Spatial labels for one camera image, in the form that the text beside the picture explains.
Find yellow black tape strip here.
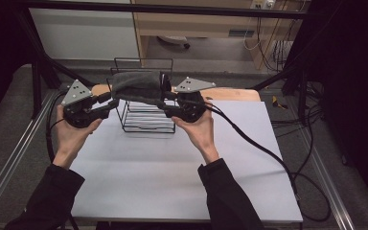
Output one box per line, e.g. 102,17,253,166
270,95,289,110

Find dark grey towel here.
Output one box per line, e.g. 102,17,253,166
111,70,166,106

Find white cabinet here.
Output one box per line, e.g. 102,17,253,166
29,7,141,61

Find aluminium floor rail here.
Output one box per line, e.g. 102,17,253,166
299,126,357,230
0,90,58,219

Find white power strip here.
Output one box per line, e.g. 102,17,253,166
249,0,277,11

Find hand-held gripper black cable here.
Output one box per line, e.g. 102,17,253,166
200,101,333,223
45,90,80,230

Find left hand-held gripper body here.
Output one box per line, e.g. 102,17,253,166
60,79,110,129

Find black floor cables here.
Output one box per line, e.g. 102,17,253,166
269,80,326,139

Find person's right hand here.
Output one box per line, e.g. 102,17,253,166
171,101,221,166

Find person's left hand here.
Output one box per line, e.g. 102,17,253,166
52,104,104,170

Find right hand-held gripper black cable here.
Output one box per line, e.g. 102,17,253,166
200,101,333,223

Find black metal frame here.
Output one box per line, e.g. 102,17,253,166
11,0,321,121

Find black wire rack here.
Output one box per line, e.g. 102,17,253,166
105,57,177,134

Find light wooden desk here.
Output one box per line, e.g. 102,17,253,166
130,0,305,70

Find left hand-held gripper black cable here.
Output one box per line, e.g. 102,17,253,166
45,90,80,230

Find office chair base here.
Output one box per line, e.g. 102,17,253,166
156,34,192,51

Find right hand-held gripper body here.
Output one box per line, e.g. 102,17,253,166
167,76,217,124

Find hanging cable bundle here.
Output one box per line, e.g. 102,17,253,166
242,14,297,73

